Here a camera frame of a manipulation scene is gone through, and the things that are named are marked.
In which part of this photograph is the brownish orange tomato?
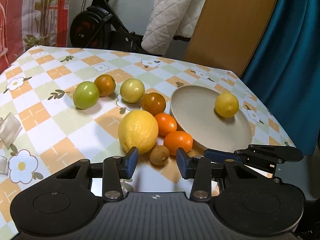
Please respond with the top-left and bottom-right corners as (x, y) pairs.
(94, 74), (116, 97)
(141, 92), (166, 114)

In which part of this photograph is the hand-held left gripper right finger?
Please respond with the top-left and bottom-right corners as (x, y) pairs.
(176, 148), (283, 203)

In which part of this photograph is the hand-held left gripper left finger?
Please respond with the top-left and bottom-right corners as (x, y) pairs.
(56, 147), (139, 203)

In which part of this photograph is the green apple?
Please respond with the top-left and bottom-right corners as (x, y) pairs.
(73, 81), (100, 110)

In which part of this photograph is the teal curtain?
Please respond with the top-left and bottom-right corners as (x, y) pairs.
(240, 0), (320, 155)

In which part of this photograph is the large yellow lemon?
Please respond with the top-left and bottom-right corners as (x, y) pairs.
(118, 110), (159, 155)

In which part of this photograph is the orange mandarin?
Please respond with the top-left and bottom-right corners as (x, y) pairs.
(154, 113), (178, 137)
(164, 131), (194, 156)

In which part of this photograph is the beige ceramic plate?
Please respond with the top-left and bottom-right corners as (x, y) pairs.
(170, 85), (253, 153)

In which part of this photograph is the black exercise bike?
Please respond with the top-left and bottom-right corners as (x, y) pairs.
(69, 0), (150, 54)

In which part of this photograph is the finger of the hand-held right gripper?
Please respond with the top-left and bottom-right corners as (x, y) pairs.
(246, 160), (281, 179)
(204, 144), (303, 164)

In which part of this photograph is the checked floral tablecloth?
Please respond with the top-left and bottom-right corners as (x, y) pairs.
(0, 45), (298, 240)

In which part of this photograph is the red printed plant curtain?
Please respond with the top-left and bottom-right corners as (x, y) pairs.
(0, 0), (73, 67)

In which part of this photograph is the brown kiwi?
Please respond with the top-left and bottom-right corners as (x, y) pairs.
(149, 145), (170, 165)

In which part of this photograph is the white quilted blanket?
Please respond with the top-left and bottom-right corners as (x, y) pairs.
(141, 0), (210, 57)

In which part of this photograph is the small yellow lemon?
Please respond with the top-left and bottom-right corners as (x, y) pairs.
(214, 92), (239, 118)

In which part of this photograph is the pale yellow apple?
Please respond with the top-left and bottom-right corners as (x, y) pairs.
(120, 78), (145, 103)

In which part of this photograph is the wooden board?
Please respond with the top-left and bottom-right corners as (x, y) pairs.
(184, 0), (284, 77)

